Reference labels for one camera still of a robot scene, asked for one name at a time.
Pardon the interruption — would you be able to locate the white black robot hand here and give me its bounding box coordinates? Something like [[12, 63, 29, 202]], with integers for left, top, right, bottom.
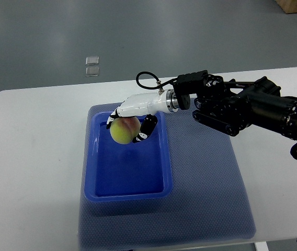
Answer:
[[107, 89, 179, 143]]

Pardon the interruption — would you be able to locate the green red peach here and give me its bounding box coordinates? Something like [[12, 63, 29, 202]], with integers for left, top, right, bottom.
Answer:
[[110, 117, 141, 144]]

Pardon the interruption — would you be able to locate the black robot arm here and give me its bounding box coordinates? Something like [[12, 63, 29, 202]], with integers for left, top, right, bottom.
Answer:
[[172, 70, 297, 160]]

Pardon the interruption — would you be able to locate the upper metal floor plate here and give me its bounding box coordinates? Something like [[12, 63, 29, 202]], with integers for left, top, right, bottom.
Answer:
[[85, 56, 99, 65]]

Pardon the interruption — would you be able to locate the blue plastic tray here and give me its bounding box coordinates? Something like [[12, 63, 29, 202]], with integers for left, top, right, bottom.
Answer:
[[83, 111, 173, 203]]

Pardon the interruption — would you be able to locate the grey blue mesh mat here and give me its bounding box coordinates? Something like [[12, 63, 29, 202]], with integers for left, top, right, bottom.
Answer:
[[78, 104, 256, 250]]

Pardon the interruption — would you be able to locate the wooden box corner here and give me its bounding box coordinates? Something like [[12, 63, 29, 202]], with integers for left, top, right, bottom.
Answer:
[[275, 0, 297, 14]]

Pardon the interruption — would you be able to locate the white table leg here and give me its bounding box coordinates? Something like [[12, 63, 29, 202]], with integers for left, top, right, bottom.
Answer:
[[254, 242, 269, 251]]

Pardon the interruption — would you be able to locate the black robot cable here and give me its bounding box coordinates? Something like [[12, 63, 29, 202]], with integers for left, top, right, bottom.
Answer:
[[135, 71, 178, 95]]

